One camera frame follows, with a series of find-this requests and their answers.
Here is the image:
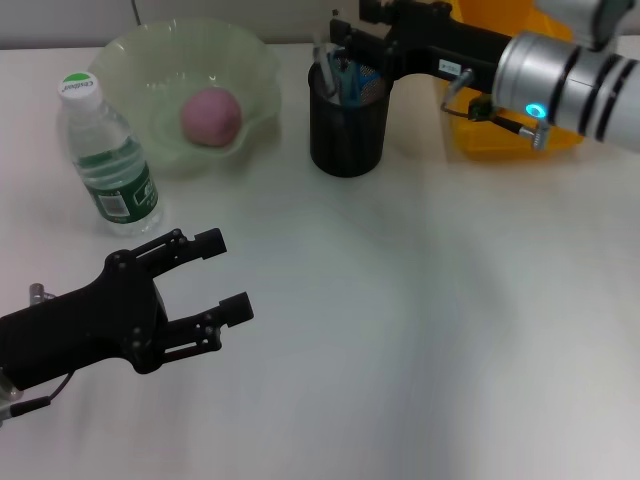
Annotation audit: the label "yellow plastic bin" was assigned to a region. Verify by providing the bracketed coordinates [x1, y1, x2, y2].
[439, 0, 587, 162]

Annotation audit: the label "blue teal scissors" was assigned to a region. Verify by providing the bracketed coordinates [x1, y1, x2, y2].
[337, 57, 383, 108]

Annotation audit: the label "black mesh pen holder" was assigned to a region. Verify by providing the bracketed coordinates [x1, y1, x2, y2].
[307, 49, 394, 178]

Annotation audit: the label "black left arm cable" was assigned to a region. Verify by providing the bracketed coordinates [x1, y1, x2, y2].
[0, 372, 77, 427]

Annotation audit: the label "clear green-label water bottle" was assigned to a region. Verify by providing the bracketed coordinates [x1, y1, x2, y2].
[58, 72, 165, 238]

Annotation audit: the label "grey white pen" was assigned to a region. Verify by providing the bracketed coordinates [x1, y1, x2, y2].
[312, 32, 342, 99]

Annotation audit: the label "green glass fruit bowl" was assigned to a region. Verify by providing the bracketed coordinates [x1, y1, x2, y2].
[89, 18, 283, 179]

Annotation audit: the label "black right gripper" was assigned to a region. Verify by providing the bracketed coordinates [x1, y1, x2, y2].
[329, 0, 515, 97]

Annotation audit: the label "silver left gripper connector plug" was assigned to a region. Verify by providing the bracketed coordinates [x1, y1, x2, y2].
[28, 283, 57, 305]

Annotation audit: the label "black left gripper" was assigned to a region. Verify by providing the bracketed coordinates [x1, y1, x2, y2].
[0, 227, 256, 392]

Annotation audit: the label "pink peach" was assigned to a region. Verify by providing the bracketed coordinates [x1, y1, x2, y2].
[179, 87, 244, 148]

